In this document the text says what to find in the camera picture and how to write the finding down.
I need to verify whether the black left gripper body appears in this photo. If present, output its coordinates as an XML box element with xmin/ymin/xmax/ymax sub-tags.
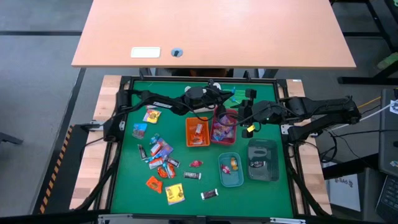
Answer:
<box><xmin>201</xmin><ymin>79</ymin><xmax>234</xmax><ymax>108</ymax></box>

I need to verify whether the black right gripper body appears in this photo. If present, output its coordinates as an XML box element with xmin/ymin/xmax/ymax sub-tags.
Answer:
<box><xmin>238</xmin><ymin>88</ymin><xmax>259</xmax><ymax>139</ymax></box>

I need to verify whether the purple Haribo packet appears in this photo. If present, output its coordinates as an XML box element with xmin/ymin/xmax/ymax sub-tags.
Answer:
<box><xmin>223</xmin><ymin>126</ymin><xmax>236</xmax><ymax>141</ymax></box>
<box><xmin>157</xmin><ymin>138</ymin><xmax>174</xmax><ymax>159</ymax></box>
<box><xmin>219</xmin><ymin>114</ymin><xmax>234</xmax><ymax>126</ymax></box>

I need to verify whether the yellow candy packet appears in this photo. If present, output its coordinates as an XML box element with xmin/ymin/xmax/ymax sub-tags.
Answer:
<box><xmin>142</xmin><ymin>108</ymin><xmax>162</xmax><ymax>124</ymax></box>
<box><xmin>165</xmin><ymin>183</ymin><xmax>186</xmax><ymax>206</ymax></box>

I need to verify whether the green plastic basket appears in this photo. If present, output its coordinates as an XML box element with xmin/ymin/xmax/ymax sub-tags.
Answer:
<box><xmin>221</xmin><ymin>88</ymin><xmax>251</xmax><ymax>112</ymax></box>

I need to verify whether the red plastic bin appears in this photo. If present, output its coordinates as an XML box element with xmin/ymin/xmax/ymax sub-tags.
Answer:
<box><xmin>210</xmin><ymin>107</ymin><xmax>238</xmax><ymax>146</ymax></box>

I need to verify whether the orange plastic basket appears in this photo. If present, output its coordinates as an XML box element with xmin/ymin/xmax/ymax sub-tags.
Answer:
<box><xmin>185</xmin><ymin>116</ymin><xmax>211</xmax><ymax>147</ymax></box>

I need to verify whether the light wooden desk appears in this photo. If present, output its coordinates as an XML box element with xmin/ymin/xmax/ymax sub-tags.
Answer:
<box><xmin>71</xmin><ymin>0</ymin><xmax>357</xmax><ymax>69</ymax></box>

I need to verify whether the dark transparent plastic bin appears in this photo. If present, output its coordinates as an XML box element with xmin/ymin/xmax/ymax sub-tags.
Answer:
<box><xmin>247</xmin><ymin>138</ymin><xmax>280</xmax><ymax>182</ymax></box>

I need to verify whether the teal plastic bin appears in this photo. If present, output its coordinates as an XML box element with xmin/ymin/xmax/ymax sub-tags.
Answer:
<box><xmin>217</xmin><ymin>152</ymin><xmax>244</xmax><ymax>189</ymax></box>

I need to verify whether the white rectangular desk plate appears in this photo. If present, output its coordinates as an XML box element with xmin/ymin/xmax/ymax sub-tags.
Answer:
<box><xmin>130</xmin><ymin>46</ymin><xmax>162</xmax><ymax>59</ymax></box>

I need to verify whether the green table mat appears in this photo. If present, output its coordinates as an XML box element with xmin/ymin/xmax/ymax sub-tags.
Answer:
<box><xmin>110</xmin><ymin>80</ymin><xmax>295</xmax><ymax>218</ymax></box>

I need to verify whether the white cardboard box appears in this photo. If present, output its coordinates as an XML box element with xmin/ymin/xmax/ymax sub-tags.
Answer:
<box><xmin>326</xmin><ymin>173</ymin><xmax>362</xmax><ymax>213</ymax></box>

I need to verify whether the dark grey equipment cabinet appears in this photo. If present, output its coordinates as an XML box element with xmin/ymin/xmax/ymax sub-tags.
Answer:
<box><xmin>377</xmin><ymin>88</ymin><xmax>398</xmax><ymax>178</ymax></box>

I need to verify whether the person's foot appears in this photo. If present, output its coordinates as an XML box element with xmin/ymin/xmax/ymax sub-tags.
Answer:
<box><xmin>376</xmin><ymin>52</ymin><xmax>398</xmax><ymax>70</ymax></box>

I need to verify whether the black keyboard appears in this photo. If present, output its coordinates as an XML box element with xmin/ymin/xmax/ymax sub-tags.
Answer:
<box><xmin>374</xmin><ymin>175</ymin><xmax>398</xmax><ymax>223</ymax></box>

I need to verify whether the black hazard-striped floor ramp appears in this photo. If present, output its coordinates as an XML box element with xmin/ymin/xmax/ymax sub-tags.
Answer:
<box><xmin>32</xmin><ymin>67</ymin><xmax>87</xmax><ymax>215</ymax></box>

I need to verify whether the black chair leg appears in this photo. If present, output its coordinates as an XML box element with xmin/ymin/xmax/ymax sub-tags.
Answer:
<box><xmin>0</xmin><ymin>131</ymin><xmax>24</xmax><ymax>146</ymax></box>

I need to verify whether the black aluminium table frame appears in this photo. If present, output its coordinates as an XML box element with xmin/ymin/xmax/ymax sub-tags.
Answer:
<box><xmin>93</xmin><ymin>74</ymin><xmax>313</xmax><ymax>224</ymax></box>

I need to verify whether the black cable bundle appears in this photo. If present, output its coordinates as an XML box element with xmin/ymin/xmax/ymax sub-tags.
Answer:
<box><xmin>284</xmin><ymin>144</ymin><xmax>332</xmax><ymax>218</ymax></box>
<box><xmin>74</xmin><ymin>142</ymin><xmax>124</xmax><ymax>212</ymax></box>

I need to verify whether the black desk leg frame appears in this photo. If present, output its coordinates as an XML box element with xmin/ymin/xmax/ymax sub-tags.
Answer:
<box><xmin>329</xmin><ymin>0</ymin><xmax>398</xmax><ymax>85</ymax></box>

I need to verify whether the silver metal bracket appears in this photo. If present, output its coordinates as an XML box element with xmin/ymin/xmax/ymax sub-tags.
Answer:
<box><xmin>97</xmin><ymin>213</ymin><xmax>135</xmax><ymax>224</ymax></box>
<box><xmin>269</xmin><ymin>217</ymin><xmax>307</xmax><ymax>224</ymax></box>

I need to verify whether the yellow floor cable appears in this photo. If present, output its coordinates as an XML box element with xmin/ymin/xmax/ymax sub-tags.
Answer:
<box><xmin>357</xmin><ymin>96</ymin><xmax>382</xmax><ymax>110</ymax></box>

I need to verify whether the white floor cable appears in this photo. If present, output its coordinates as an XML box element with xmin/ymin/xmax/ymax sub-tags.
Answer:
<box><xmin>331</xmin><ymin>104</ymin><xmax>393</xmax><ymax>131</ymax></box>

